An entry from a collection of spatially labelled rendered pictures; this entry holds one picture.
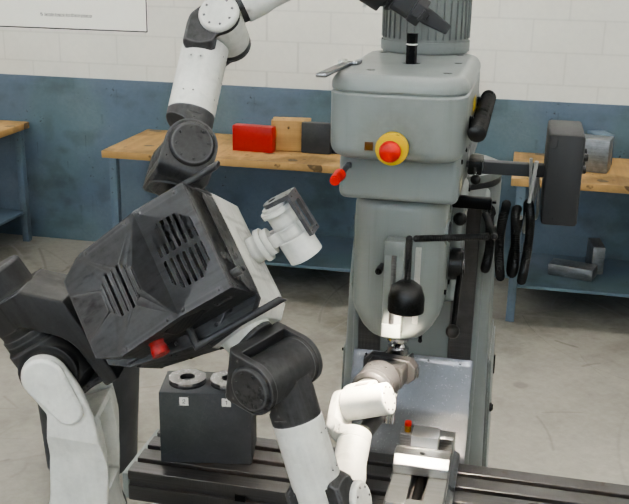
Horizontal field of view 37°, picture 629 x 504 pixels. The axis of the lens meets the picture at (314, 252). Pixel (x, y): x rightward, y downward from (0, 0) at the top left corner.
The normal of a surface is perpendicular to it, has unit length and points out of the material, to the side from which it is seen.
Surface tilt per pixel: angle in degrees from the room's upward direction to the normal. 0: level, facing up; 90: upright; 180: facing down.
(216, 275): 65
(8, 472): 0
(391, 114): 90
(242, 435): 90
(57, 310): 90
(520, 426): 0
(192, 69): 55
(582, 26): 90
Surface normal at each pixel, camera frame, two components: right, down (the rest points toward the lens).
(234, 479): 0.02, -0.95
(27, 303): -0.03, 0.31
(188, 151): 0.35, -0.21
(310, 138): -0.29, 0.29
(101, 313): -0.50, 0.00
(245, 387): -0.59, 0.29
